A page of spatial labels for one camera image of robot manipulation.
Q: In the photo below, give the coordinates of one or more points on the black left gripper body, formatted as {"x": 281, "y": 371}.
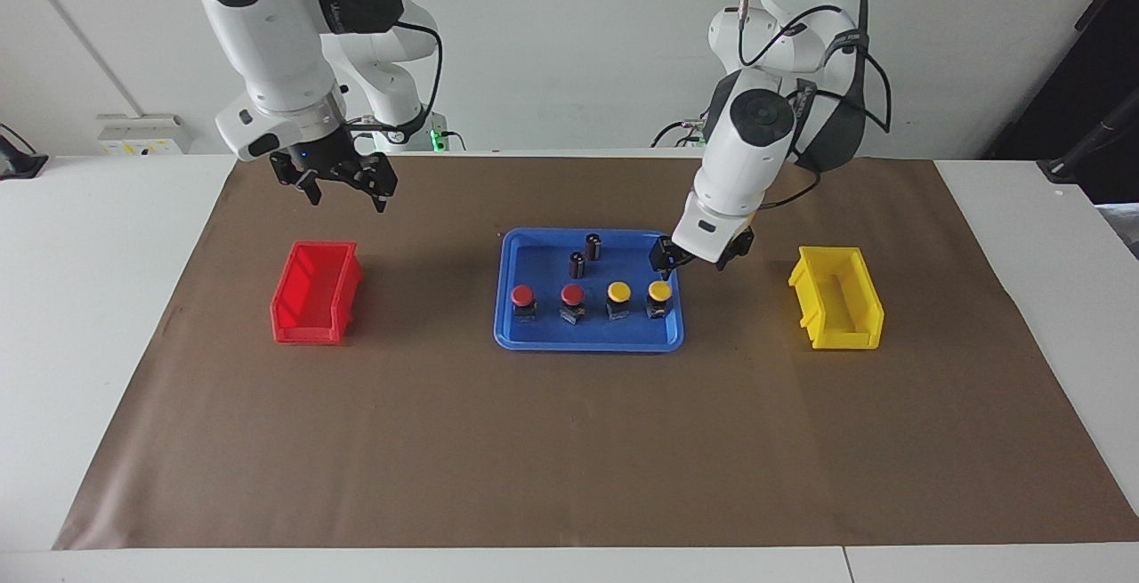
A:
{"x": 663, "y": 252}

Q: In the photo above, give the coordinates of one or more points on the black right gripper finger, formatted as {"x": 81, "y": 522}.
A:
{"x": 383, "y": 182}
{"x": 304, "y": 185}

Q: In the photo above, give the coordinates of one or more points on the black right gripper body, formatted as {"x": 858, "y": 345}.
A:
{"x": 325, "y": 156}

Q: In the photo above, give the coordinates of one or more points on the yellow push button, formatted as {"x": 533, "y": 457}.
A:
{"x": 619, "y": 290}
{"x": 659, "y": 289}

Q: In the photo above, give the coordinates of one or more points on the red push button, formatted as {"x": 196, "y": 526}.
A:
{"x": 572, "y": 295}
{"x": 522, "y": 295}

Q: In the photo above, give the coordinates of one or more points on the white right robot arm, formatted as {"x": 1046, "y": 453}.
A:
{"x": 267, "y": 40}

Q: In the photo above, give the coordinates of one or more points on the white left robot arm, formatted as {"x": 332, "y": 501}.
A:
{"x": 747, "y": 165}

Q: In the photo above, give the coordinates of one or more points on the blue plastic tray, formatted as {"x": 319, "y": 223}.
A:
{"x": 587, "y": 338}

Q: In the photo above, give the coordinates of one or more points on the black cylindrical capacitor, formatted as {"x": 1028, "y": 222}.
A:
{"x": 577, "y": 264}
{"x": 593, "y": 246}

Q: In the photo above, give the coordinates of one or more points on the red plastic bin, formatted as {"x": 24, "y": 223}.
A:
{"x": 311, "y": 289}

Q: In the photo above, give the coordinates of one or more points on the yellow plastic bin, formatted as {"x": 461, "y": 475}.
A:
{"x": 836, "y": 298}

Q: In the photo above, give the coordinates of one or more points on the brown paper table mat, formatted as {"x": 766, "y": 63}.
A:
{"x": 569, "y": 441}

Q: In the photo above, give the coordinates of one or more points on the black device at table edge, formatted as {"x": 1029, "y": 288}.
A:
{"x": 18, "y": 160}

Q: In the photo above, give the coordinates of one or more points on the black stand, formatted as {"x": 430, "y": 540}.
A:
{"x": 1094, "y": 142}

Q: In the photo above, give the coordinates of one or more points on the white wall power strip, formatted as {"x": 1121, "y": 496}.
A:
{"x": 142, "y": 133}

